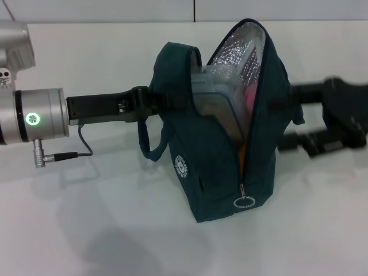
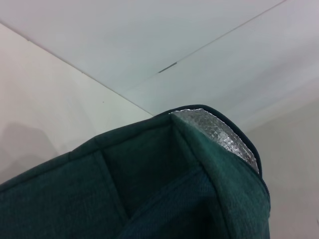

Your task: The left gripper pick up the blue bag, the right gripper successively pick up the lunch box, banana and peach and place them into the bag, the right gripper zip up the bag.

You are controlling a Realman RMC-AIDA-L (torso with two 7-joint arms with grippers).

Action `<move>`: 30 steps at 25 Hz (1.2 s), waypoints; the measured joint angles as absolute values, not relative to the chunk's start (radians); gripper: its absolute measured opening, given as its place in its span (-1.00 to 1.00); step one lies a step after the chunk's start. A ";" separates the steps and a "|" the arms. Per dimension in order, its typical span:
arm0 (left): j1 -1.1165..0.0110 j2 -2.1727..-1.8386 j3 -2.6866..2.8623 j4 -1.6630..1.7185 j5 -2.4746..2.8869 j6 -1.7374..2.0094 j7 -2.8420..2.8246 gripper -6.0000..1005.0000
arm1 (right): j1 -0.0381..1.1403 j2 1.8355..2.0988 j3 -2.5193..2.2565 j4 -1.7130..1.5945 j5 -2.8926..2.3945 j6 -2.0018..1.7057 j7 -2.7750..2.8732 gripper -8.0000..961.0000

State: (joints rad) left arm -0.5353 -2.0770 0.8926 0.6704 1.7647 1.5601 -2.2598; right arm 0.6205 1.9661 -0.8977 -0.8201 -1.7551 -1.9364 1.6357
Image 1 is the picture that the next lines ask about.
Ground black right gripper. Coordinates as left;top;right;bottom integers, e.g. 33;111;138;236
269;75;368;158

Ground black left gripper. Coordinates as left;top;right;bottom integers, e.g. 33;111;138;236
66;85;193;127

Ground clear food container blue lid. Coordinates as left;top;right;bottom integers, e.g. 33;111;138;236
190;66;251;142

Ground pink toy peach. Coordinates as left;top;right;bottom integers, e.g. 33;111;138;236
243;82;260;112

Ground yellow banana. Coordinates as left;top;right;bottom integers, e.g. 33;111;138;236
237;143;247;177

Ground dark teal lunch bag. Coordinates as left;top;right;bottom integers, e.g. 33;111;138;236
137;18;306;224

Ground left gripper cable with plug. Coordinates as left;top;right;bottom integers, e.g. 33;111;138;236
33;122;95;168

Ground thin pink wall cable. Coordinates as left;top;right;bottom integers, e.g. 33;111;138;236
5;0;16;21

